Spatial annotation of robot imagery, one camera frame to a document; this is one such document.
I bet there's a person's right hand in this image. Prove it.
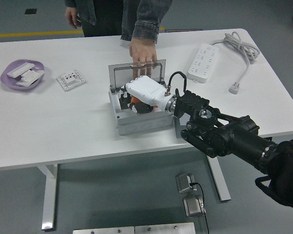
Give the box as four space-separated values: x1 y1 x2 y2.
64 6 82 27

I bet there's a white power cord with plug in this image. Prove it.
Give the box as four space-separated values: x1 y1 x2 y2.
210 31 261 95

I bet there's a silver floor outlet box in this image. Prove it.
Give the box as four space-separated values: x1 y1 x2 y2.
175 173 196 194
183 195 207 217

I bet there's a white table leg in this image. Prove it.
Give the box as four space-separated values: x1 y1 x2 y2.
206 156 231 202
36 163 59 231

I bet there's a small white plastic part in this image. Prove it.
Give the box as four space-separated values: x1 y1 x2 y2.
21 69 39 82

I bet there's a person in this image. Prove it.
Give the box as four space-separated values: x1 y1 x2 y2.
64 0 142 38

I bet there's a person's left hand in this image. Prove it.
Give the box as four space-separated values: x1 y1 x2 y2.
128 36 159 78

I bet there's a white power strip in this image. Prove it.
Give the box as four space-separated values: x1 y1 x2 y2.
187 43 220 83

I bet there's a black floor cable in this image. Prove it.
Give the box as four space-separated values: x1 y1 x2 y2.
189 182 210 234

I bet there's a white wall socket panel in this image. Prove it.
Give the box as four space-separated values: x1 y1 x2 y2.
56 69 86 92

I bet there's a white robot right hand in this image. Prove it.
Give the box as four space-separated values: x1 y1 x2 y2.
119 76 173 115

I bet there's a clear hinged box lid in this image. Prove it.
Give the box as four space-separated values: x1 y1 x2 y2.
108 58 167 95

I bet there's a grey plastic junction box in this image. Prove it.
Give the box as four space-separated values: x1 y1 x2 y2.
108 84 176 136

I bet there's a long white switch module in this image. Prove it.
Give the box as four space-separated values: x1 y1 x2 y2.
6 62 35 78

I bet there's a grey cube with round hole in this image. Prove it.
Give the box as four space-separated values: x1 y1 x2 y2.
175 117 189 139

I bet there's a flat white plastic plate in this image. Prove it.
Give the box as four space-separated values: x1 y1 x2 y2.
16 70 45 87

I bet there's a purple plate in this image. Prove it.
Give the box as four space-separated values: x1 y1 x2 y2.
0 59 45 93

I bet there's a silver metal plate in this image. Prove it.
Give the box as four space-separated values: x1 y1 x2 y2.
134 222 196 234
72 226 135 234

